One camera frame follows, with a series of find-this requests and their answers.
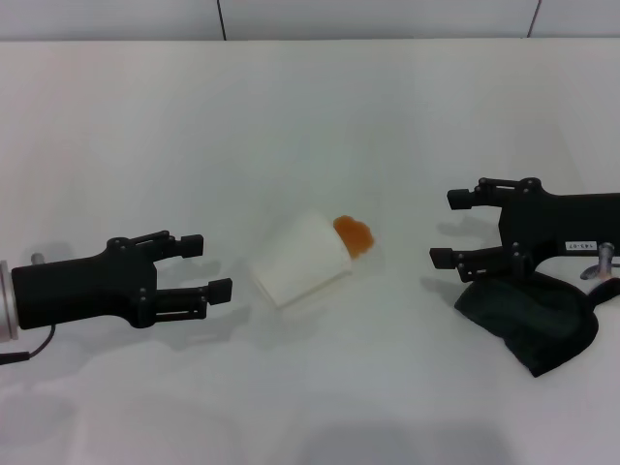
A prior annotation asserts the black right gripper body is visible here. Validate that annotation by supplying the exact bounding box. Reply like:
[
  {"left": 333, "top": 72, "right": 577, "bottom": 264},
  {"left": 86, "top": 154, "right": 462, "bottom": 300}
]
[{"left": 498, "top": 179, "right": 620, "bottom": 280}]

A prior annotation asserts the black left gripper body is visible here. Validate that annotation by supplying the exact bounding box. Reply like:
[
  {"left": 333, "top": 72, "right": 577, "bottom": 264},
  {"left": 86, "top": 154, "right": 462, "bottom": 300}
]
[{"left": 10, "top": 235, "right": 162, "bottom": 331}]

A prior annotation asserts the white paper cup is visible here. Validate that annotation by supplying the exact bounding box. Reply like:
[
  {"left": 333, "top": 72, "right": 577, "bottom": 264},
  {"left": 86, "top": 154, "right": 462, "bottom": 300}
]
[{"left": 247, "top": 207, "right": 354, "bottom": 309}]

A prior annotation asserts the dark blue rag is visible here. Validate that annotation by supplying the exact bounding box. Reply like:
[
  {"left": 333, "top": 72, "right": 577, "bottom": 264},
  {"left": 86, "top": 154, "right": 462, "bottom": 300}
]
[{"left": 453, "top": 270, "right": 620, "bottom": 379}]

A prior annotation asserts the brown water stain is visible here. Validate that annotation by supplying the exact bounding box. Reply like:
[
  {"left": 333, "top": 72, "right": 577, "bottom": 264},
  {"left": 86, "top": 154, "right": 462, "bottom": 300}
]
[{"left": 332, "top": 215, "right": 377, "bottom": 261}]

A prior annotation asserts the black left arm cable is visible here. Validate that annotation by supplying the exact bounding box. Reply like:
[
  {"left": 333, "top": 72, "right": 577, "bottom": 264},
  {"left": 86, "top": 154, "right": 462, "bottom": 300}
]
[{"left": 0, "top": 323, "right": 57, "bottom": 365}]

